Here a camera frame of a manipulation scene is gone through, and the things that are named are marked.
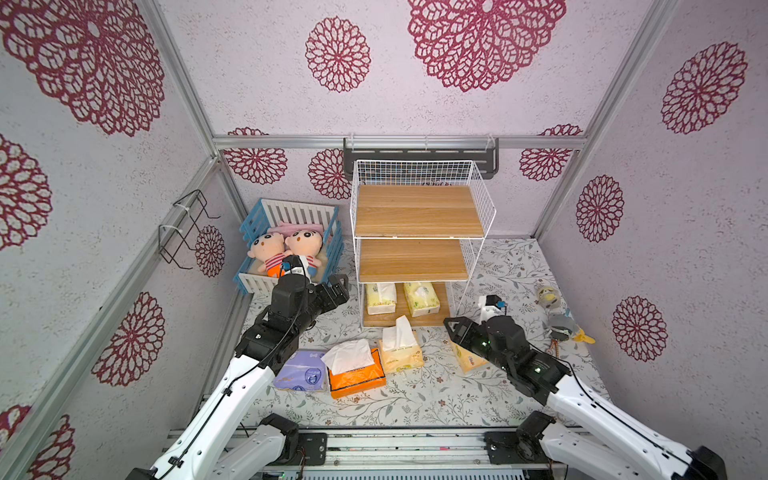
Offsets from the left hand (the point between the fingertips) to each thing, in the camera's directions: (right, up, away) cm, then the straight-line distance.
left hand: (333, 284), depth 74 cm
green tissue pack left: (+12, -6, +21) cm, 25 cm away
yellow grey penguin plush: (+66, -6, +24) cm, 71 cm away
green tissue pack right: (+25, -6, +23) cm, 34 cm away
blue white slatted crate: (-19, +23, +33) cm, 45 cm away
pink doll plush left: (-26, +11, +26) cm, 38 cm away
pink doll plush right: (-13, +12, +24) cm, 29 cm away
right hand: (+30, -11, +4) cm, 32 cm away
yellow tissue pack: (+17, -19, +11) cm, 28 cm away
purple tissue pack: (-10, -24, +8) cm, 27 cm away
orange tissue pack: (+4, -22, +6) cm, 24 cm away
